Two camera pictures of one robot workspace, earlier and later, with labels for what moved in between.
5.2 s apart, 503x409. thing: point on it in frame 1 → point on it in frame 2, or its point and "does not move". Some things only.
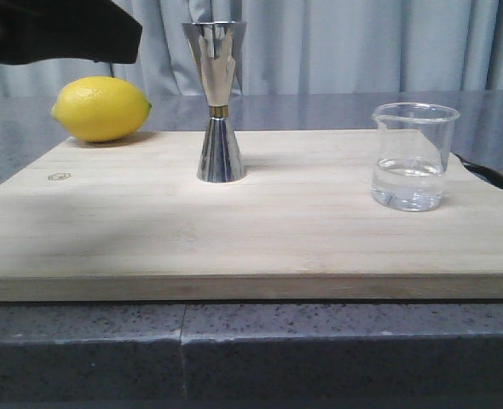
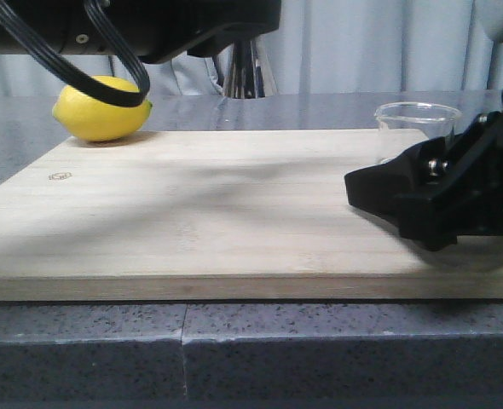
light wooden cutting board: [131, 220] does not move
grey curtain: [305, 47] does not move
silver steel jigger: [216, 47] → [245, 70]
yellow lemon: [101, 109] does not move
